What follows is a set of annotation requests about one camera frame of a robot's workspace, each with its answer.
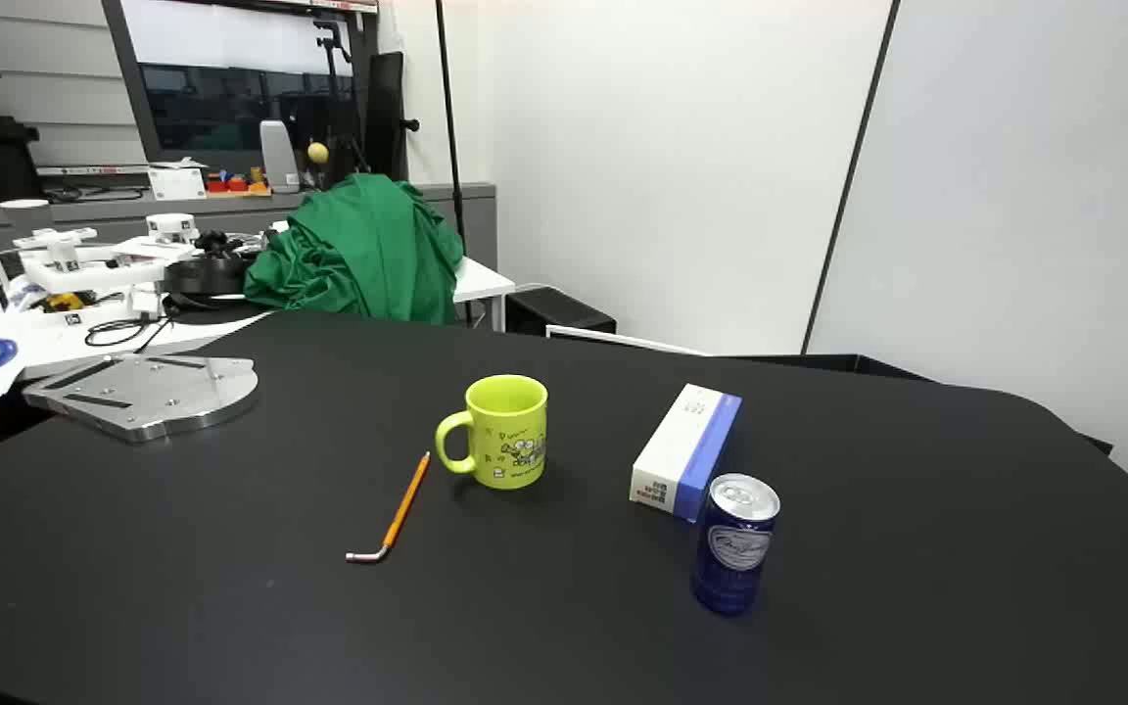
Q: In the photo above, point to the yellow-green ceramic mug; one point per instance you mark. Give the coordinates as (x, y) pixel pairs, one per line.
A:
(507, 436)

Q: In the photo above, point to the small black box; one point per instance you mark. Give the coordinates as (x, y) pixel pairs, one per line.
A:
(562, 311)

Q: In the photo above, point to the white and blue carton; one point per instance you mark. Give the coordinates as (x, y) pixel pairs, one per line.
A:
(677, 453)

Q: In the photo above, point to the green cloth pile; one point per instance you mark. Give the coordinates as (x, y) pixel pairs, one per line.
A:
(361, 256)

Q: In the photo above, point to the blue drink can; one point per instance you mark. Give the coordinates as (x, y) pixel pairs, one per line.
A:
(736, 554)

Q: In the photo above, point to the thin black pole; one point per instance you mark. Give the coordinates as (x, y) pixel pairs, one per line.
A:
(450, 120)

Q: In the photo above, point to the black tripod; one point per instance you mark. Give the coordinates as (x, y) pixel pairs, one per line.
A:
(382, 120)

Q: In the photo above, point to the grey metal mounting plate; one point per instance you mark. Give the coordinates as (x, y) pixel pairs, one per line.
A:
(146, 388)

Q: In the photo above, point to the small white box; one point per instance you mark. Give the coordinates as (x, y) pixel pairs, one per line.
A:
(176, 183)

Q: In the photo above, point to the large black monitor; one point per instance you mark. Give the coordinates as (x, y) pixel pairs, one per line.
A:
(234, 73)

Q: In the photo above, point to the grey counter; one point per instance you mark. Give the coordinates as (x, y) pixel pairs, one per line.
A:
(95, 217)

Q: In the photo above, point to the white side table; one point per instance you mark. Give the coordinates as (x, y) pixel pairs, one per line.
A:
(57, 334)

